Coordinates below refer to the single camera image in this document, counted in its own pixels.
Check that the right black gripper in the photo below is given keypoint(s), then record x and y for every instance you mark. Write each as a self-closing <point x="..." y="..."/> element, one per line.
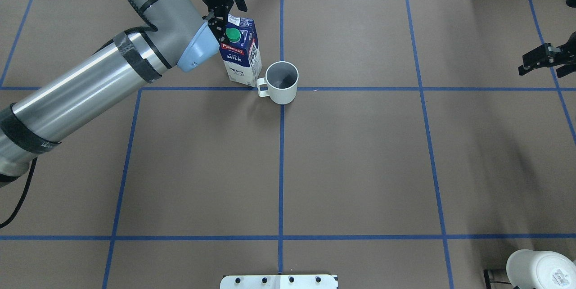
<point x="568" y="51"/>

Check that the blue white milk carton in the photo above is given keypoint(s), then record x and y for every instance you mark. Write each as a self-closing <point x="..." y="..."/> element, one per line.
<point x="241" y="54"/>

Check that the white ribbed HOME mug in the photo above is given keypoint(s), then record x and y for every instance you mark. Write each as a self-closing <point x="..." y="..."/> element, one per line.
<point x="280" y="83"/>

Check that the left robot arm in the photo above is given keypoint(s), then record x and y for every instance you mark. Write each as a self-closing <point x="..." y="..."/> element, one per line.
<point x="181" y="33"/>

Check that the white mug on rack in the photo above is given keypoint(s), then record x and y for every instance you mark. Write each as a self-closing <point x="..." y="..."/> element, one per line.
<point x="530" y="269"/>

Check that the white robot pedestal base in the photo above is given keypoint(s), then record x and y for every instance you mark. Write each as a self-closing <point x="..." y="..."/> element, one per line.
<point x="306" y="281"/>

